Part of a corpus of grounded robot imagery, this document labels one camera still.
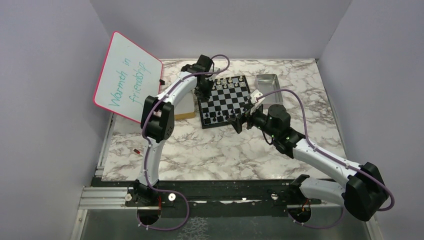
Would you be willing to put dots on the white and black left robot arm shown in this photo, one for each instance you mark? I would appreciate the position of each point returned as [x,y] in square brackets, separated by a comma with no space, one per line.
[158,122]

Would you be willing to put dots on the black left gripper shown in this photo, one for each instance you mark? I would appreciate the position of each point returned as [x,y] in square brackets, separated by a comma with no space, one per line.
[205,95]

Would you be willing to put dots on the pink framed whiteboard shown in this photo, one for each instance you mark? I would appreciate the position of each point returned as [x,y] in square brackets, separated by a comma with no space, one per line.
[129,75]

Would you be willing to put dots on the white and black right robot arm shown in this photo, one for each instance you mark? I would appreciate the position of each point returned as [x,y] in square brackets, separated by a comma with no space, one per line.
[359,188]

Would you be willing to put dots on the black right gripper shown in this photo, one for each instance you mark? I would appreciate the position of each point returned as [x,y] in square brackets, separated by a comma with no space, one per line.
[237,122]

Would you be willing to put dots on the red capped marker pen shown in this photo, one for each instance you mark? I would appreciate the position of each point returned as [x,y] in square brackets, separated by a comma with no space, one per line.
[138,152]

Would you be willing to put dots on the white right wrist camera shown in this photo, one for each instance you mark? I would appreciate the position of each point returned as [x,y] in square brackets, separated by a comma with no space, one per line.
[256,100]

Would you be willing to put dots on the silver metal tin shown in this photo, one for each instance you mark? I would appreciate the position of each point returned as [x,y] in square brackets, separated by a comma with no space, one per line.
[266,83]

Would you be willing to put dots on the black and white chessboard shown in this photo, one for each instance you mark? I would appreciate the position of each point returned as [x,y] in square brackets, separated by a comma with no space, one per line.
[223,101]

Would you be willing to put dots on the aluminium extrusion rail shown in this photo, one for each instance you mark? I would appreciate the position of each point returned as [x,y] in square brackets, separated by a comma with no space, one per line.
[103,198]

